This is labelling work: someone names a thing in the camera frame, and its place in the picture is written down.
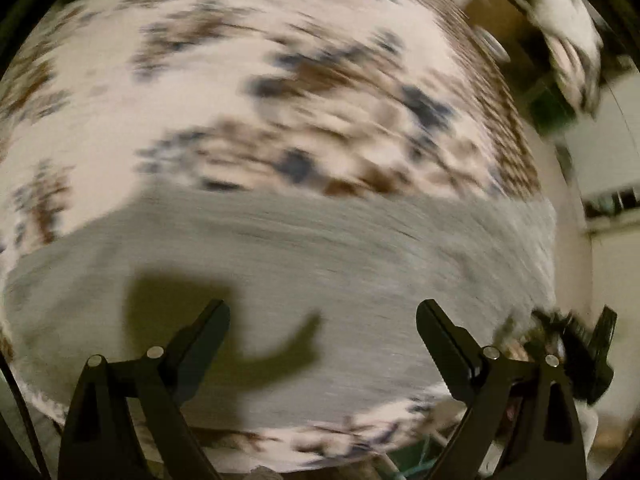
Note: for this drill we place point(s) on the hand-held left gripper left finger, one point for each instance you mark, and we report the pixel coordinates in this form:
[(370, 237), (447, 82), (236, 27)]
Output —
[(206, 331)]

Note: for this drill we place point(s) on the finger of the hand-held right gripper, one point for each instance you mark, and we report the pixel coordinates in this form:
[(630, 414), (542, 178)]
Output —
[(562, 327), (602, 350)]

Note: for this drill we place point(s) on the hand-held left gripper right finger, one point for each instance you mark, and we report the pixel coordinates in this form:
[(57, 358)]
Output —
[(440, 332)]

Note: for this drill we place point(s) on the grey towel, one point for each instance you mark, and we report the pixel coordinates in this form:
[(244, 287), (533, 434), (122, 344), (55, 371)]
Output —
[(320, 260)]

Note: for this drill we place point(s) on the floral printed blanket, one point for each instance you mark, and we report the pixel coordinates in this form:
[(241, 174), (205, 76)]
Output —
[(210, 85)]

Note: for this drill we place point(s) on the white bundle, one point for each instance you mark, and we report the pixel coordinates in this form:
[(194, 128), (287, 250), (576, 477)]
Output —
[(570, 25)]

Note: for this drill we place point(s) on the brown wooden furniture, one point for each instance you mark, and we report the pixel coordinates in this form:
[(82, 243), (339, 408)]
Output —
[(500, 20)]

